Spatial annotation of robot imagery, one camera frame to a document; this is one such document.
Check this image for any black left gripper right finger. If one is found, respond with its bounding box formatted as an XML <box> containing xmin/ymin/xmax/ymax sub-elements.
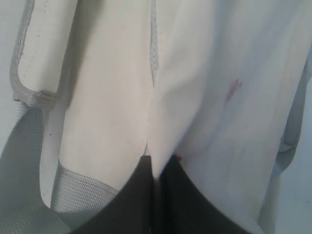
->
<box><xmin>151</xmin><ymin>155</ymin><xmax>262</xmax><ymax>234</ymax></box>

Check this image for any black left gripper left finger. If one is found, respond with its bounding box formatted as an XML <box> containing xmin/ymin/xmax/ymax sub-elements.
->
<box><xmin>72</xmin><ymin>156</ymin><xmax>154</xmax><ymax>234</ymax></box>

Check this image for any white fabric backpack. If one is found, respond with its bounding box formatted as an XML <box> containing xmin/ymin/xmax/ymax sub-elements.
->
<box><xmin>0</xmin><ymin>0</ymin><xmax>312</xmax><ymax>234</ymax></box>

